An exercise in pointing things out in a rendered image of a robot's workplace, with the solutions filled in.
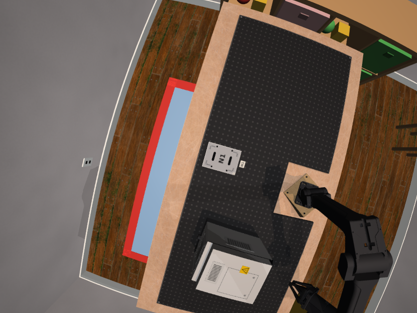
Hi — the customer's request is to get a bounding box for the dark grey machine housing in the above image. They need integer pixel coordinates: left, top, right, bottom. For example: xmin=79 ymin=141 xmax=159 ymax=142
xmin=191 ymin=218 xmax=273 ymax=304

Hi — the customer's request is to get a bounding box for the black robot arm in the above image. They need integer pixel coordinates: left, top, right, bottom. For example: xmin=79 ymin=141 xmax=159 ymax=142
xmin=295 ymin=181 xmax=393 ymax=313

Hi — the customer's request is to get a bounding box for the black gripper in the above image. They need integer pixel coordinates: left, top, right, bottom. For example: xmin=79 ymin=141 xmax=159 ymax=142
xmin=289 ymin=280 xmax=329 ymax=313

